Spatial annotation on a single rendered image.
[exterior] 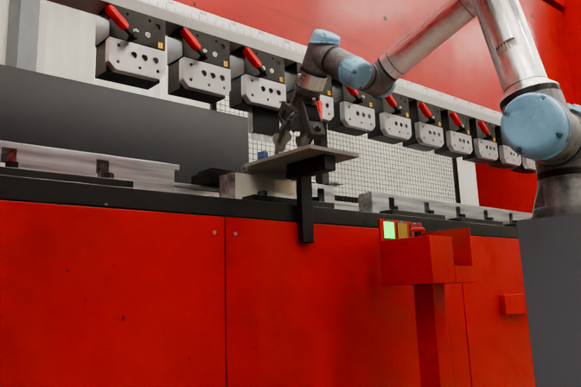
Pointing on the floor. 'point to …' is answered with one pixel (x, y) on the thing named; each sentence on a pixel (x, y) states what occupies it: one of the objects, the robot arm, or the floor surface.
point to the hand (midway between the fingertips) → (288, 158)
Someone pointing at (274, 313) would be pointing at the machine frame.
